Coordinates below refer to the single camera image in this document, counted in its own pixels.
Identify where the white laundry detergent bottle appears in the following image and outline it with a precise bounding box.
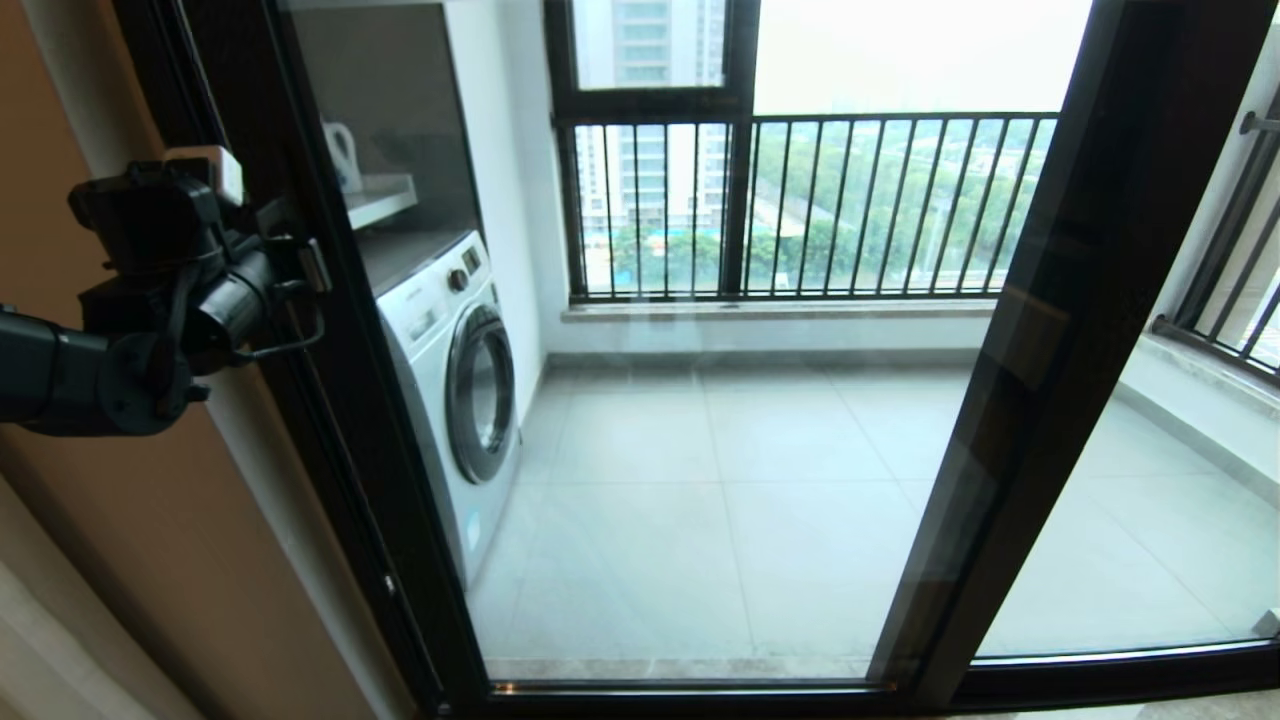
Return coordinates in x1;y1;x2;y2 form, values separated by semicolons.
322;122;365;194

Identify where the white front-load washing machine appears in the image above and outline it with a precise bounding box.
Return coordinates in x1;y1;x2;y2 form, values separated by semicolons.
360;230;526;591

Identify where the grey stone window sill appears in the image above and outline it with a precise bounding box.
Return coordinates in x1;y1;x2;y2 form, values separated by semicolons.
562;300;1001;321
1125;333;1280;431

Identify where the black framed fixed glass panel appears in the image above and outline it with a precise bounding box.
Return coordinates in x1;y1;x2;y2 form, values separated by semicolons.
950;0;1280;713

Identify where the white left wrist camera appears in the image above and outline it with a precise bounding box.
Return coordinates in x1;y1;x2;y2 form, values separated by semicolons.
165;146;246;206

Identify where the white wall shelf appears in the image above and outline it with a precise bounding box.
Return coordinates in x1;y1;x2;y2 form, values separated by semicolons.
345;174;421;233

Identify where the black window frame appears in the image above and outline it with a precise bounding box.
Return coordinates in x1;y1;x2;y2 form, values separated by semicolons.
547;0;763;301

